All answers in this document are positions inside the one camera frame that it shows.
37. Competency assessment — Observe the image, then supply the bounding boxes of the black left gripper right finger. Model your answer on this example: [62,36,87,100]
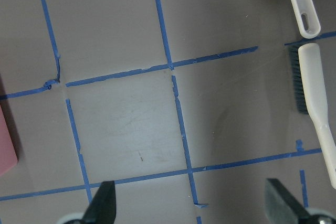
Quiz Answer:
[264,178,310,224]

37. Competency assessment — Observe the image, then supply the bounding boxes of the pink plastic bin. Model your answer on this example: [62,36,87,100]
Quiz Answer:
[0,76,19,177]

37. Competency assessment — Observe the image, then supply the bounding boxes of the beige hand brush black bristles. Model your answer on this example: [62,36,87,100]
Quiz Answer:
[288,43,335,188]

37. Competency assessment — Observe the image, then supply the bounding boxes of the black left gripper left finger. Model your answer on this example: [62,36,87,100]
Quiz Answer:
[81,180,117,224]

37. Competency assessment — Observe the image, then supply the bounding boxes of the beige plastic dustpan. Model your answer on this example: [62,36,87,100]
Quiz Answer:
[291,0,321,39]

